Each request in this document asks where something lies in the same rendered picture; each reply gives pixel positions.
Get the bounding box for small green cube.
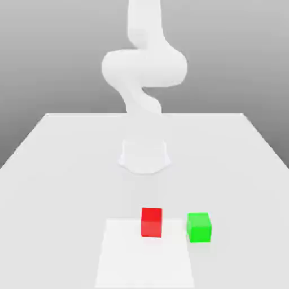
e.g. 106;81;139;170
186;212;213;244

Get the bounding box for small red cube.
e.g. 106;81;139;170
141;207;163;238

